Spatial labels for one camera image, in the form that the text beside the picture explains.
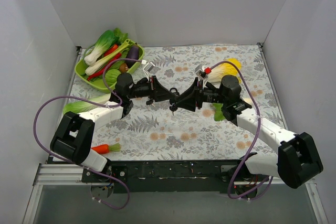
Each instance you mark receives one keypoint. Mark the green round cabbage toy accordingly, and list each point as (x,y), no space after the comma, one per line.
(111,76)

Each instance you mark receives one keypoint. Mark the yellow napa cabbage toy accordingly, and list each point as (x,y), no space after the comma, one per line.
(221,70)

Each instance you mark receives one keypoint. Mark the black headed key bunch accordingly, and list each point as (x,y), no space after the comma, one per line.
(150,102)

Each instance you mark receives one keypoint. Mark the brown kiwi toy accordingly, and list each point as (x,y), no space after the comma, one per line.
(123,68)

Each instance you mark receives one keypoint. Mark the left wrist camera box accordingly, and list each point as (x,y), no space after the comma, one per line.
(150,69)

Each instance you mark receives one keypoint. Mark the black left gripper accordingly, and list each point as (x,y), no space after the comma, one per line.
(153,89)

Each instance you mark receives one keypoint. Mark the white radish toy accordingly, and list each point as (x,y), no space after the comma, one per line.
(217,107)

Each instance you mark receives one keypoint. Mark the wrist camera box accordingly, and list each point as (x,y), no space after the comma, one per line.
(202,72)
(150,69)

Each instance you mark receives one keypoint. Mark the orange carrot toy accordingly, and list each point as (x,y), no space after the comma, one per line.
(106,148)

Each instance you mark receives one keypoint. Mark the floral patterned table mat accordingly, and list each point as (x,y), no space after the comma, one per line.
(153,132)

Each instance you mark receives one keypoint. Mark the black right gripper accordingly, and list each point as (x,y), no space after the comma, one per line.
(197,95)

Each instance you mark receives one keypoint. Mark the green napa cabbage toy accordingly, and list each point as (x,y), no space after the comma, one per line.
(82,106)

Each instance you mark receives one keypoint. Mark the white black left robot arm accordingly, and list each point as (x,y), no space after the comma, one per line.
(74,134)

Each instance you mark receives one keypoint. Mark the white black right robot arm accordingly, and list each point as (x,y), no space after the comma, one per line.
(297,159)

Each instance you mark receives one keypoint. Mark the black padlock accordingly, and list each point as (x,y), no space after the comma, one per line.
(174,93)

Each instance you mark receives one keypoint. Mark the purple eggplant toy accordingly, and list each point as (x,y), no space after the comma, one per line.
(133,54)

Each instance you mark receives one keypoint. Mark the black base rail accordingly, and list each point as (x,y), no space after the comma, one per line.
(167,176)

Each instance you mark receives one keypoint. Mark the green plastic tray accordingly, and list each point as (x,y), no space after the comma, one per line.
(93,76)

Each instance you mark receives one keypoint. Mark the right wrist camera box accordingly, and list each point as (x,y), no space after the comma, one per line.
(202,72)

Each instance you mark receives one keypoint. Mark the green bok choy toy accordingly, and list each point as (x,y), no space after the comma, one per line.
(104,42)

